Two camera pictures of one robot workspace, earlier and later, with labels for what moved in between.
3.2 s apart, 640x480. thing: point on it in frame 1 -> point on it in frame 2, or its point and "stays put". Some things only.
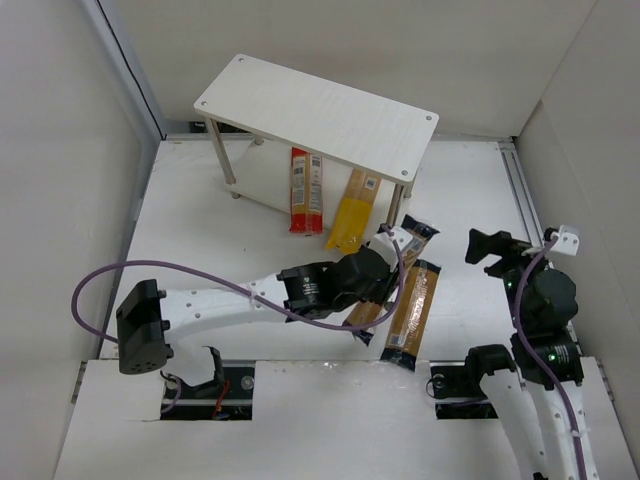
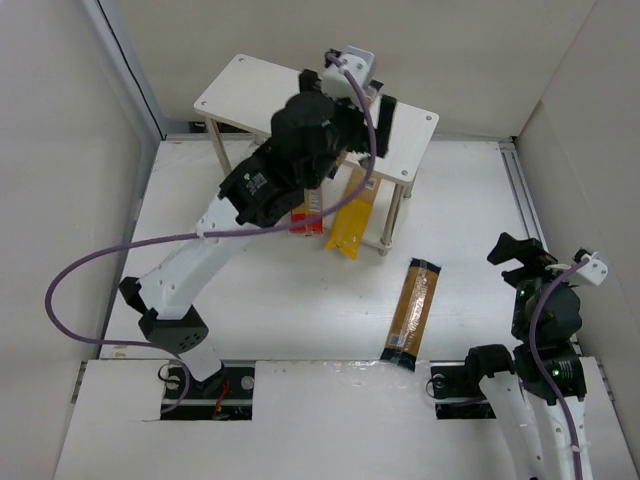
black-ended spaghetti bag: x=411 y=315 stays put
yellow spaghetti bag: x=353 y=215 stays put
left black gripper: x=382 y=279 -> x=351 y=122
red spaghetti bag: x=306 y=193 stays put
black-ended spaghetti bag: x=362 y=315 -> x=373 y=92
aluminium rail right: x=516 y=178 stays put
